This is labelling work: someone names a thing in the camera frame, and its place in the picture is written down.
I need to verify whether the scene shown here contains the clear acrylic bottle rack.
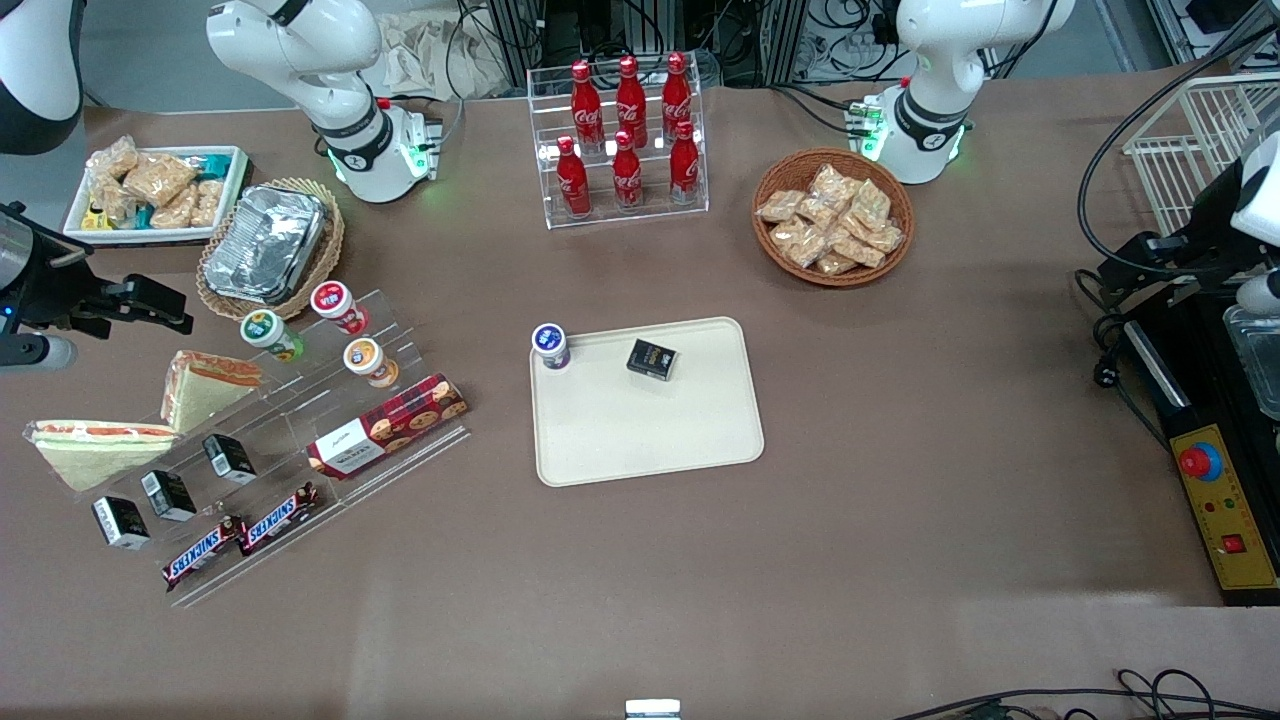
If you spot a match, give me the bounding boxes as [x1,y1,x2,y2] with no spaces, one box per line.
[527,58,710,231]

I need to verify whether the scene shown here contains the snickers chocolate bar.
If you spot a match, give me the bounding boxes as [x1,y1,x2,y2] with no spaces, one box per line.
[237,482,321,557]
[162,515,246,593]

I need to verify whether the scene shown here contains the clear acrylic stepped stand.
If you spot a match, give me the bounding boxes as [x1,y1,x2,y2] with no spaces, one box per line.
[62,290,471,609]

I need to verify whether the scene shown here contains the round wicker basket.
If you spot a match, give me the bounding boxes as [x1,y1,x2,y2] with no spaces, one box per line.
[752,148,916,289]

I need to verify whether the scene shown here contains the small black box, gold print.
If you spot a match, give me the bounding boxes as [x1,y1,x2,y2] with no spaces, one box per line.
[626,339,680,383]

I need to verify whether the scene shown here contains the triangular sandwich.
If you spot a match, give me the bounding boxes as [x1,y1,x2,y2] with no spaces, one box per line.
[160,350,264,436]
[25,420,183,493]

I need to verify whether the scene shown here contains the aluminium foil container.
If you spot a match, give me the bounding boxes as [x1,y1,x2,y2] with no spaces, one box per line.
[203,185,331,306]

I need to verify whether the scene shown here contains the black cable with plug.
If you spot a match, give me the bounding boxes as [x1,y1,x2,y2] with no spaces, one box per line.
[1075,268,1171,451]

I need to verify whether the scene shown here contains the small black white box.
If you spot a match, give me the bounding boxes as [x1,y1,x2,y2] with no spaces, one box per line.
[202,433,258,486]
[140,469,198,523]
[91,496,151,551]

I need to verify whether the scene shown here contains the oval wicker basket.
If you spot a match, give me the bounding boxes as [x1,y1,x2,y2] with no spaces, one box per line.
[196,178,346,321]

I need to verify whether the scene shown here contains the black base cables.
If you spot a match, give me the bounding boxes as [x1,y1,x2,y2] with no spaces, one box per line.
[765,80,863,136]

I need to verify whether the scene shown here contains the red plaid cookie box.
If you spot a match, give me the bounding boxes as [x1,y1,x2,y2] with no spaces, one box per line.
[306,373,469,481]

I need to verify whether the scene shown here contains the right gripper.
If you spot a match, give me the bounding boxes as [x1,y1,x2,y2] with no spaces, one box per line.
[0,205,195,340]

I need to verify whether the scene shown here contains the aluminium equipment rack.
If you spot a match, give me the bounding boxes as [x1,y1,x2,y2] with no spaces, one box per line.
[455,0,901,89]

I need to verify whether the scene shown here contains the red coca-cola bottle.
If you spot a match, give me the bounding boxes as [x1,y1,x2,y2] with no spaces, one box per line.
[662,52,694,141]
[615,55,648,149]
[612,130,644,213]
[669,120,701,206]
[556,136,591,219]
[571,60,605,153]

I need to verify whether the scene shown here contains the white wire basket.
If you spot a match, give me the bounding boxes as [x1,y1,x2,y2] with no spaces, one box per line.
[1122,72,1280,236]

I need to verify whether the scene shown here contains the white rectangular dish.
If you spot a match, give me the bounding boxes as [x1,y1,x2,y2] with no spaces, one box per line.
[62,146,251,247]

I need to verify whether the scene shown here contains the clear plastic container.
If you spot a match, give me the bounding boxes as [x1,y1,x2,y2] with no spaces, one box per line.
[1222,303,1280,421]

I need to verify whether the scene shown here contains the thin black cables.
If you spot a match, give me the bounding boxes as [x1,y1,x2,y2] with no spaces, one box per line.
[890,668,1280,720]

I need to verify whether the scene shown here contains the beige plastic tray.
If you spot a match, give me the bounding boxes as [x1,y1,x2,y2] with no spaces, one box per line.
[529,316,766,488]

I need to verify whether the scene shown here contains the triangular sandwich, upright wedge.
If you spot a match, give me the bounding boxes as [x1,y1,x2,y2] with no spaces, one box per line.
[160,350,264,436]

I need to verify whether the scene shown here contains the orange lid yogurt cup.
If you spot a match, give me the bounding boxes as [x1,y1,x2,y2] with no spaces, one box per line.
[343,337,399,389]

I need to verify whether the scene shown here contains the black machine frame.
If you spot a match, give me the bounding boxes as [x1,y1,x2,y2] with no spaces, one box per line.
[1095,155,1280,608]

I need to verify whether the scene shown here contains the thick black cable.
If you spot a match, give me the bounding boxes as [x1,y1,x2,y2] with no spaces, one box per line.
[1076,25,1280,276]

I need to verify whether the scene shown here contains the green lid yogurt cup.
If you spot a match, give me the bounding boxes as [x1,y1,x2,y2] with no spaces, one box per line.
[240,309,304,364]

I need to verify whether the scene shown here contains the red lid yogurt cup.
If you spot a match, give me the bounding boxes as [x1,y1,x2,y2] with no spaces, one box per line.
[310,280,369,336]

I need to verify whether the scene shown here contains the white black device head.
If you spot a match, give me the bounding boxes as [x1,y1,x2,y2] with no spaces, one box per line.
[1228,130,1280,248]

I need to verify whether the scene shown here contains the blue lid yogurt cup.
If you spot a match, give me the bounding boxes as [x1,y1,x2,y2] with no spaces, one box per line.
[531,322,572,373]

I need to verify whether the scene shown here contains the yellow control panel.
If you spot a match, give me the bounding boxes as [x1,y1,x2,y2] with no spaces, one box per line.
[1168,424,1280,593]

